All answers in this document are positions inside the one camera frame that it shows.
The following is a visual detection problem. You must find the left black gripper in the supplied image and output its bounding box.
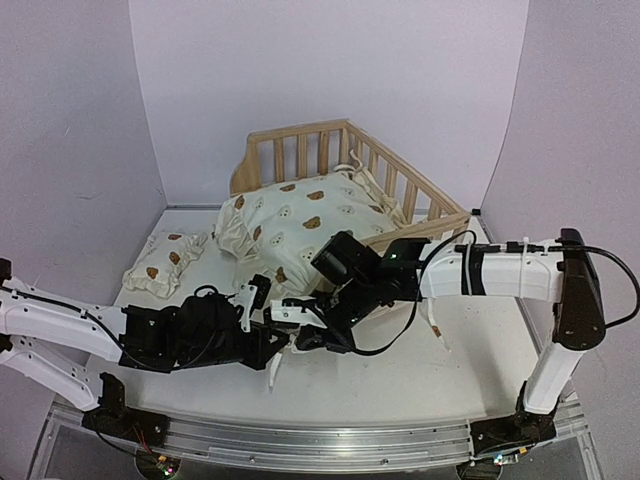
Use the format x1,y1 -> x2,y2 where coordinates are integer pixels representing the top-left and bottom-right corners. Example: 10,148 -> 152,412
176,321 -> 288,371

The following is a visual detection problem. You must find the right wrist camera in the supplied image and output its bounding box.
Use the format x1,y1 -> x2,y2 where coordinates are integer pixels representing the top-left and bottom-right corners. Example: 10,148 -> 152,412
269,297 -> 326,329

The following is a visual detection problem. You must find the small bear print pillow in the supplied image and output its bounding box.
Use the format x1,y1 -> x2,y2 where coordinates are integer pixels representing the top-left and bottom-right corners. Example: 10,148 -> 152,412
122,230 -> 207,299

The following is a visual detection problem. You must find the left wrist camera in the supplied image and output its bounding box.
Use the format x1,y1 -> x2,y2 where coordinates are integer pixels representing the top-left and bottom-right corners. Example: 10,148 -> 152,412
231,274 -> 271,333

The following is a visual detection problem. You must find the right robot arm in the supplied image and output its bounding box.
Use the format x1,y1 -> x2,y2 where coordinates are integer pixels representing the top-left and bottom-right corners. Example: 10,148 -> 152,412
291,228 -> 639,443

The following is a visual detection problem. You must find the aluminium front rail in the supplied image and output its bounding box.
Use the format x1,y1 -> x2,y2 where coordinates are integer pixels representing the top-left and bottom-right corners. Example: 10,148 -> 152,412
47,389 -> 591,464

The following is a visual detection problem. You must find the wooden pet bed frame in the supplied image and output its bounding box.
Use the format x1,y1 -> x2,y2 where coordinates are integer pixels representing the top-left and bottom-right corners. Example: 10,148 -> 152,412
228,118 -> 472,321

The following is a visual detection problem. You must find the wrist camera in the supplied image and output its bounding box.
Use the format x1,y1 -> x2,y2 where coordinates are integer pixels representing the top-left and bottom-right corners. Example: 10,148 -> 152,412
231,274 -> 271,333
269,297 -> 326,329

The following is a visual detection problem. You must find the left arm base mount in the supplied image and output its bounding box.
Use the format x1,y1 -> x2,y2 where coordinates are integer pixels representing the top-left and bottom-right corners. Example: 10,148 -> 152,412
82,372 -> 170,447

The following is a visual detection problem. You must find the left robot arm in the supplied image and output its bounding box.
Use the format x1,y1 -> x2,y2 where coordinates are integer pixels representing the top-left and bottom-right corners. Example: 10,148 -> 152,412
1,259 -> 289,437

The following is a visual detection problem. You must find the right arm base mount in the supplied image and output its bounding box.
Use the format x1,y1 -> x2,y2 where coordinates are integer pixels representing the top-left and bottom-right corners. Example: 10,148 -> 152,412
470,398 -> 557,459

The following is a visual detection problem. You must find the bear print cushion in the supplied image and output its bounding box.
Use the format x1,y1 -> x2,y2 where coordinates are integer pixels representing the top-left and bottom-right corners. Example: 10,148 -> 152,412
213,147 -> 451,391

